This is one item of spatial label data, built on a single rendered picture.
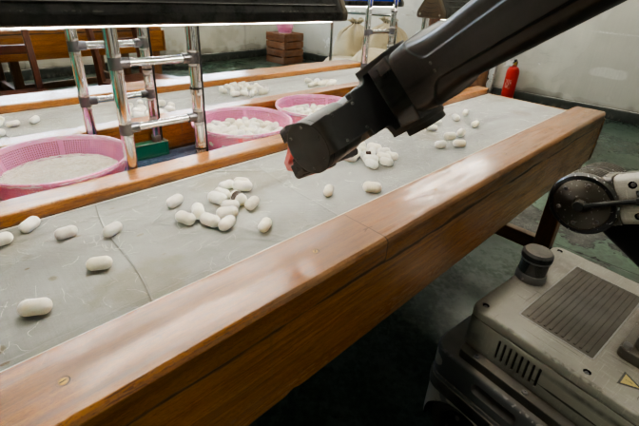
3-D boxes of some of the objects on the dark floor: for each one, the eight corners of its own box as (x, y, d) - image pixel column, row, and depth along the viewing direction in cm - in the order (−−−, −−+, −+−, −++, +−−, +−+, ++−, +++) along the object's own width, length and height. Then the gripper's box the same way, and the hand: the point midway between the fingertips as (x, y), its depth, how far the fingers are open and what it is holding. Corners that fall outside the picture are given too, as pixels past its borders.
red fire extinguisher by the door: (513, 101, 481) (525, 58, 460) (509, 103, 469) (520, 59, 448) (502, 98, 490) (513, 56, 468) (496, 101, 477) (507, 57, 456)
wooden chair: (-10, 195, 219) (-74, 14, 179) (-21, 169, 246) (-79, 8, 206) (79, 175, 246) (41, 14, 206) (60, 154, 274) (24, 9, 234)
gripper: (330, 158, 45) (268, 197, 58) (387, 139, 52) (320, 177, 64) (305, 104, 46) (249, 153, 58) (364, 91, 52) (303, 138, 64)
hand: (289, 164), depth 60 cm, fingers closed
